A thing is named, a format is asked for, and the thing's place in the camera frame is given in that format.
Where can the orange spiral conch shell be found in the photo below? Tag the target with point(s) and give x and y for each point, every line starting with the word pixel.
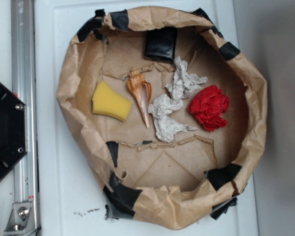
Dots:
pixel 141 90

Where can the brown paper bag bin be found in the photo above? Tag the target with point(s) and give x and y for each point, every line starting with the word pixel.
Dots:
pixel 201 172

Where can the yellow sponge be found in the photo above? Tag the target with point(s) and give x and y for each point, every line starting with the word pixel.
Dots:
pixel 106 101

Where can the crumpled white tissue paper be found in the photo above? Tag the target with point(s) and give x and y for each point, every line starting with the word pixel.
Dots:
pixel 182 87

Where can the crumpled red paper ball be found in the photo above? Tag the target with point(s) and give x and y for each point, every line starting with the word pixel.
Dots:
pixel 208 106

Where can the aluminium extrusion rail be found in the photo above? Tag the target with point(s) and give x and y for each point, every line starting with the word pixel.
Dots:
pixel 26 184

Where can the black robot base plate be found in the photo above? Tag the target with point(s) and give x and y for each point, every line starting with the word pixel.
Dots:
pixel 13 141

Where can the metal corner bracket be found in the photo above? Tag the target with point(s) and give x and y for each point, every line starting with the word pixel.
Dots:
pixel 21 221

